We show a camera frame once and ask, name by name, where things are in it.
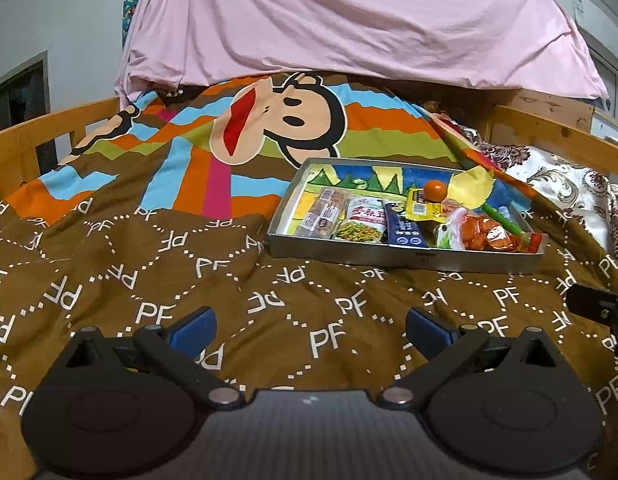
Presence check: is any orange tofu snack packet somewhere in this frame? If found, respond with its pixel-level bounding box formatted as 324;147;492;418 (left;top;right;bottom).
435;207;526;252

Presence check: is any small orange fruit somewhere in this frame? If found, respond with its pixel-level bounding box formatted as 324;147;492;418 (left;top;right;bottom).
423;180;448;203

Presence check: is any blue milk stick package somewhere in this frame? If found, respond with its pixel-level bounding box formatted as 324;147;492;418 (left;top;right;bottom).
384;202;428;248

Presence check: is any long biscuit bar package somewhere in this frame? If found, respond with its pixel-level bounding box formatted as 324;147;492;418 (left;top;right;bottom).
294;188;349;240

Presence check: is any brown monkey cartoon blanket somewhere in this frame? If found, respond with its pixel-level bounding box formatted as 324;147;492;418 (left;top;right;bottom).
0;73;618;479

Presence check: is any dark doorway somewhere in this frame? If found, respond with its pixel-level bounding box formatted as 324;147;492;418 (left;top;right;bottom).
0;50;60;181

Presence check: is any green white tofu snack bag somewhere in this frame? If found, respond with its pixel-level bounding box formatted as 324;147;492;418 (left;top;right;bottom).
334;195;387;244

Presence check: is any grey tray with dinosaur picture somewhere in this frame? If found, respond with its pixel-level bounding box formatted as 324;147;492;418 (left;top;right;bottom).
268;158;548;273

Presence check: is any yellow snack packet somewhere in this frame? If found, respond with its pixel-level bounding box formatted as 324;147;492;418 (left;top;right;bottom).
404;188;446;223

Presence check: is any white floral quilt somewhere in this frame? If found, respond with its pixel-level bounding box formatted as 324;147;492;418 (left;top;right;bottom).
461;127;618;260

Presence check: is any pink hanging sheet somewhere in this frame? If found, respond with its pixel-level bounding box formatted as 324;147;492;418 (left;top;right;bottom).
115;0;607;101

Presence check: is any green stick snack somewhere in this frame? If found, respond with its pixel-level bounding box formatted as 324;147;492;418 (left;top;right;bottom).
481;203;524;235

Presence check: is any wooden bed frame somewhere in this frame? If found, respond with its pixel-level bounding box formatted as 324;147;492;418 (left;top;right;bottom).
0;81;618;200

